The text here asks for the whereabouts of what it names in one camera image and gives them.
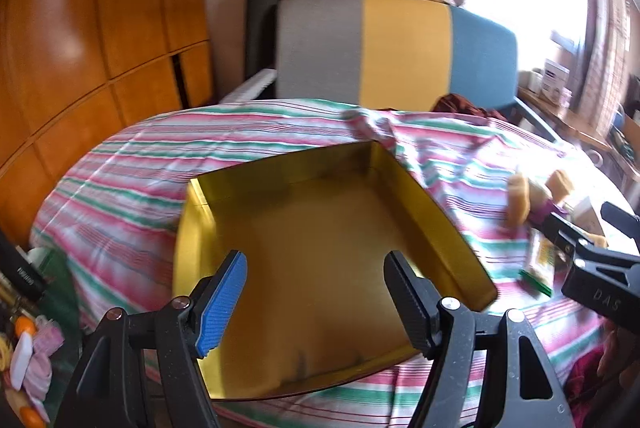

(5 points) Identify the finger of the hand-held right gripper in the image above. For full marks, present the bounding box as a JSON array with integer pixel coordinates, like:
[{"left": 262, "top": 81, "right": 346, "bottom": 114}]
[
  {"left": 600, "top": 202, "right": 640, "bottom": 253},
  {"left": 542, "top": 210, "right": 603, "bottom": 259}
]

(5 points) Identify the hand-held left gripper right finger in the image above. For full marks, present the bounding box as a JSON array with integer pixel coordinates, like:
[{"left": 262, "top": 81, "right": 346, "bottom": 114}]
[{"left": 384, "top": 250, "right": 576, "bottom": 428}]

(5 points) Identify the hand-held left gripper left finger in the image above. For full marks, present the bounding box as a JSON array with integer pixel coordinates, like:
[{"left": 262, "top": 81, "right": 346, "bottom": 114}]
[{"left": 55, "top": 250, "right": 248, "bottom": 428}]

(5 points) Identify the yellow packet with green edge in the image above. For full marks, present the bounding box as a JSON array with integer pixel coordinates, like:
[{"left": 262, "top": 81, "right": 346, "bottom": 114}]
[{"left": 518, "top": 232, "right": 558, "bottom": 299}]

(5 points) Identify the purple snack packet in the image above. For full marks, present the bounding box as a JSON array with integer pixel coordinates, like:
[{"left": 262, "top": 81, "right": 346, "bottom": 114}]
[{"left": 531, "top": 199, "right": 557, "bottom": 223}]

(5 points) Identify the coarse yellow sponge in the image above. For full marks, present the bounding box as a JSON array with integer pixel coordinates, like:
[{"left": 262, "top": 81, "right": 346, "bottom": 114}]
[{"left": 506, "top": 173, "right": 532, "bottom": 227}]

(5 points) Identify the gold tin box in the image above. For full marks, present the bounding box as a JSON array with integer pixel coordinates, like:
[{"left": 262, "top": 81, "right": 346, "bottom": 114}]
[{"left": 172, "top": 140, "right": 498, "bottom": 401}]

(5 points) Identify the red garment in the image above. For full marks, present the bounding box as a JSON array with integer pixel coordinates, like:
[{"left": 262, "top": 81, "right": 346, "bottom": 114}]
[{"left": 567, "top": 343, "right": 640, "bottom": 416}]

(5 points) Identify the wooden desk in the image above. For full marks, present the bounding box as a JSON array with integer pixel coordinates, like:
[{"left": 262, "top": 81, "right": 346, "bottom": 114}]
[{"left": 517, "top": 85, "right": 640, "bottom": 181}]

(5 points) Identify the striped blanket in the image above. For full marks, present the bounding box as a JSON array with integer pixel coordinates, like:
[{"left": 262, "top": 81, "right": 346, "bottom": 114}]
[{"left": 30, "top": 98, "right": 640, "bottom": 428}]

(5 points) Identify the white printed carton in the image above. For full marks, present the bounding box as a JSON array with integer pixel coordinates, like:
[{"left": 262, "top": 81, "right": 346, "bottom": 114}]
[{"left": 542, "top": 58, "right": 572, "bottom": 101}]

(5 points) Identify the green glass table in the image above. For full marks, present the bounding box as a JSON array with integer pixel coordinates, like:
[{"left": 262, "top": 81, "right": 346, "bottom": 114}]
[{"left": 27, "top": 245, "right": 83, "bottom": 359}]

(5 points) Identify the dark red cloth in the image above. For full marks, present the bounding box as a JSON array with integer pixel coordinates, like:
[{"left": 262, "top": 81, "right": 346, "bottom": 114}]
[{"left": 431, "top": 92, "right": 507, "bottom": 123}]

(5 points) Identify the pink cloth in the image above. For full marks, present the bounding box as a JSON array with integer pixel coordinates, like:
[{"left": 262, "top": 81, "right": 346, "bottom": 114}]
[{"left": 25, "top": 350, "right": 55, "bottom": 403}]

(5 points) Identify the black bottle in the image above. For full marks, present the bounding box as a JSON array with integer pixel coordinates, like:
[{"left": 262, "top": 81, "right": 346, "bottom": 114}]
[{"left": 0, "top": 235, "right": 49, "bottom": 305}]

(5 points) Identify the white plastic bottle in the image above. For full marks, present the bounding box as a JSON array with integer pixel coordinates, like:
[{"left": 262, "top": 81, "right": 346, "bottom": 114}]
[{"left": 9, "top": 333, "right": 35, "bottom": 392}]

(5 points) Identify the grey yellow blue chair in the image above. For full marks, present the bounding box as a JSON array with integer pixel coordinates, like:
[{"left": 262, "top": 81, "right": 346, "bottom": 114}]
[{"left": 275, "top": 0, "right": 561, "bottom": 143}]

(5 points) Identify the black rolled mat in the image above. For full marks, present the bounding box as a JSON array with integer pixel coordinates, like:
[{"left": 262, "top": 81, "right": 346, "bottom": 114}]
[{"left": 243, "top": 0, "right": 283, "bottom": 81}]

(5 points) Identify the wooden wardrobe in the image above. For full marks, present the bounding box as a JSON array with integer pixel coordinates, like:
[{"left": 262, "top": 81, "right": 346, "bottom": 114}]
[{"left": 0, "top": 0, "right": 216, "bottom": 239}]

